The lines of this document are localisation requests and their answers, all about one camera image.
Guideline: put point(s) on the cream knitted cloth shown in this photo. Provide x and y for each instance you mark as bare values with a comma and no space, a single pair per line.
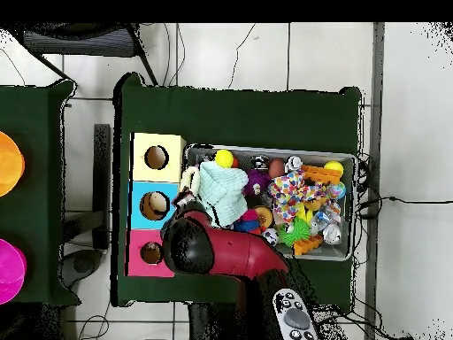
189,179

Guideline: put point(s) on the mint green knitted cloth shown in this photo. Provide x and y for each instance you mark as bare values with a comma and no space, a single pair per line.
223,191

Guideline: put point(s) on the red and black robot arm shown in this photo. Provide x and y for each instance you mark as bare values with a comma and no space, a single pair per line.
240,253

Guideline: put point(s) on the wooden box with three holes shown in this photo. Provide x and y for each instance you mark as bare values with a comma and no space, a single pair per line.
155,173

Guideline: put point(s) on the yellow smooth ball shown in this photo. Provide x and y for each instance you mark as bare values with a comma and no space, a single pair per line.
224,158

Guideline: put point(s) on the purple spiky ball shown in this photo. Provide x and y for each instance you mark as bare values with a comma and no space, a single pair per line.
256,182

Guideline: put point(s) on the toy hamburger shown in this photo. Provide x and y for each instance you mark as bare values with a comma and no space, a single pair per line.
263,216

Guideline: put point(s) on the small soccer ball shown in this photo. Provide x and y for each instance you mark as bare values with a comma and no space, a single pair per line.
270,236

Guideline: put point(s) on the dark green table cloth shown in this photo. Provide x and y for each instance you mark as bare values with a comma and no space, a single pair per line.
230,117

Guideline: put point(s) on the brown toy football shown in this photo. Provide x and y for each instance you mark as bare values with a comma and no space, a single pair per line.
276,167

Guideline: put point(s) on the polka dot cloth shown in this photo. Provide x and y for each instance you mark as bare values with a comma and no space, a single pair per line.
293,194

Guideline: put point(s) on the dark grey floor object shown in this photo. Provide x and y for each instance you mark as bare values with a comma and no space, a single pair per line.
83,264

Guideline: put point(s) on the short orange plastic block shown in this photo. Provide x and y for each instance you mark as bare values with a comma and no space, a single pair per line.
308,245

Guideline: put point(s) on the long orange plastic block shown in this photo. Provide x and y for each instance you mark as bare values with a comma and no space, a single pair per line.
322,174

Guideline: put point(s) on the side table green cloth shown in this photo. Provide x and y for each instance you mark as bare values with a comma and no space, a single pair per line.
35,212

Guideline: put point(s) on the orange plastic bowl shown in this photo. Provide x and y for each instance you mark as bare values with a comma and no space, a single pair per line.
9,163

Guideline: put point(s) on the magenta plastic bowl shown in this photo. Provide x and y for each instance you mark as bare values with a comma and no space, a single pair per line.
10,269

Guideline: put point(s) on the black striped chair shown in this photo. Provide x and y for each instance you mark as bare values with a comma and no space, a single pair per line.
78,42

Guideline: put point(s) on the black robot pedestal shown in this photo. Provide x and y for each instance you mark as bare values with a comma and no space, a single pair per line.
208,326

